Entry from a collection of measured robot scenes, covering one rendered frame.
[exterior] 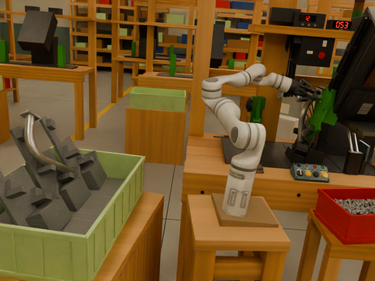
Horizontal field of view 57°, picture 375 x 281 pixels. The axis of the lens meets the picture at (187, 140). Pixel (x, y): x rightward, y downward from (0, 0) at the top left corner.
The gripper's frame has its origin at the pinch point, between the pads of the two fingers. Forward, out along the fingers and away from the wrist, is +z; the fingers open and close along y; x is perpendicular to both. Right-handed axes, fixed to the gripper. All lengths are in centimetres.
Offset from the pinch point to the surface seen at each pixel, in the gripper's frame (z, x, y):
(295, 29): -19.2, -9.6, 27.8
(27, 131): -107, -23, -75
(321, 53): -1.1, -4.5, 24.0
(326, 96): 2.8, -7.2, -4.0
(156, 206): -58, 6, -77
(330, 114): 6.5, -5.4, -11.9
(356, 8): 11, -14, 54
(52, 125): -105, -11, -65
